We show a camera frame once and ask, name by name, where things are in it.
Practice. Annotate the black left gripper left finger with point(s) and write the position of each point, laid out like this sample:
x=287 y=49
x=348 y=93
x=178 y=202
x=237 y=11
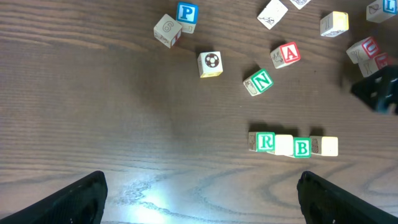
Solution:
x=80 y=202

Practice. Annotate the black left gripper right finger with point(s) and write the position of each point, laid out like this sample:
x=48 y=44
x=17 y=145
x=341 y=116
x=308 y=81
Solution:
x=323 y=202

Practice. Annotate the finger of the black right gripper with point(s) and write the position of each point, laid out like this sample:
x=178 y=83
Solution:
x=378 y=91

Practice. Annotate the green B block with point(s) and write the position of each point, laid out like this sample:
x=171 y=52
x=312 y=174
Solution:
x=301 y=148

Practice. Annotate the yellow O block placed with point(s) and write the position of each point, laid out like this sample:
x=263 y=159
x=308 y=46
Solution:
x=284 y=145

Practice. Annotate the green R block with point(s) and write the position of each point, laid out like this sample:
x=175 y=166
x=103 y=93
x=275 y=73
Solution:
x=261 y=141

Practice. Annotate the red U block lower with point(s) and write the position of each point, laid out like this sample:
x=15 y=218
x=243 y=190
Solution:
x=363 y=50

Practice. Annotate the red u block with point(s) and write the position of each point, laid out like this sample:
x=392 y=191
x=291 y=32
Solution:
x=363 y=50
x=299 y=4

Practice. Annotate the blue L block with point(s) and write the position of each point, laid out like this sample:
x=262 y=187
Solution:
x=381 y=10

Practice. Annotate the red A block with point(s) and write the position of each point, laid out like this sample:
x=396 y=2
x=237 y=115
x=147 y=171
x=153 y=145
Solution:
x=285 y=55

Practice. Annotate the red U block upper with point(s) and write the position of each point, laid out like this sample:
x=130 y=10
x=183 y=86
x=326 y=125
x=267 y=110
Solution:
x=299 y=4

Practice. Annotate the green N block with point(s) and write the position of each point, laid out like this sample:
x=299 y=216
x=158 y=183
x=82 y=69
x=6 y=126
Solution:
x=258 y=82

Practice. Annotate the white picture block teal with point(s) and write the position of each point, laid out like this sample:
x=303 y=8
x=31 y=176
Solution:
x=272 y=13

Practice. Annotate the soccer ball block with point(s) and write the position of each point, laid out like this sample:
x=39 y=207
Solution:
x=210 y=64

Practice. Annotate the white 6 block red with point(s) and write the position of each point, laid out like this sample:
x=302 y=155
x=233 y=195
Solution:
x=167 y=31

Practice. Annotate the blue P block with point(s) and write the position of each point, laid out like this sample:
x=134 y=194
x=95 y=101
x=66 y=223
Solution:
x=187 y=16

